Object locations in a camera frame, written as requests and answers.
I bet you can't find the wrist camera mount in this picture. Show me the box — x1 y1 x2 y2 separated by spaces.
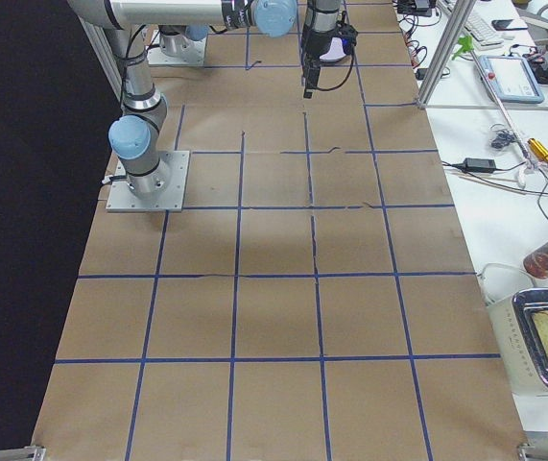
338 24 358 56

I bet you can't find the silver toaster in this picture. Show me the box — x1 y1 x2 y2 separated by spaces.
487 288 548 397

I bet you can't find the yellow tool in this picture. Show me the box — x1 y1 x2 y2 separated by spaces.
527 138 548 164

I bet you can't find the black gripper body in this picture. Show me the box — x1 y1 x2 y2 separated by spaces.
301 40 324 89

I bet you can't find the aluminium frame post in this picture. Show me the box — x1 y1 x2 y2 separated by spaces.
417 0 475 109

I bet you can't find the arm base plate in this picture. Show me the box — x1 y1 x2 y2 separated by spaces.
148 35 207 67
106 151 190 212

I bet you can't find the black power adapter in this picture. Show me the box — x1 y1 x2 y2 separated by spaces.
462 158 497 174

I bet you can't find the teach pendant tablet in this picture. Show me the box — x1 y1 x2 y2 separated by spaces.
477 55 544 104

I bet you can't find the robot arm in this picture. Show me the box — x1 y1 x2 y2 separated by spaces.
69 1 298 198
158 1 342 99

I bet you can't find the green reacher grabber stick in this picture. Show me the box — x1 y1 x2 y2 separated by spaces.
452 36 548 190

